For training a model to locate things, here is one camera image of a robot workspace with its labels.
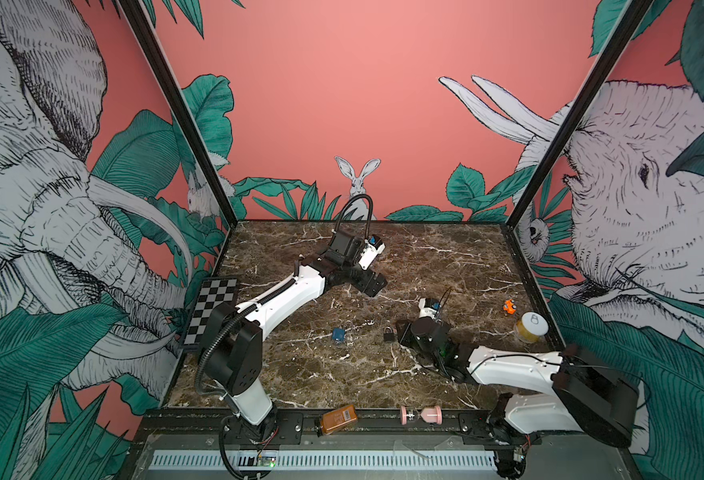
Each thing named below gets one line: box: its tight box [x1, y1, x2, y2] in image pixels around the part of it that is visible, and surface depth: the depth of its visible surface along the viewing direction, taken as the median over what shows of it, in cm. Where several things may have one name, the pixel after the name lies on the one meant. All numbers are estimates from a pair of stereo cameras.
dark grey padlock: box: [383, 326, 395, 342], surface depth 92 cm
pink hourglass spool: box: [400, 405, 443, 425], surface depth 76 cm
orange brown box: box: [321, 404, 358, 435], surface depth 74 cm
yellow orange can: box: [516, 312, 549, 342], surface depth 90 cm
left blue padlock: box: [332, 327, 345, 341], surface depth 92 cm
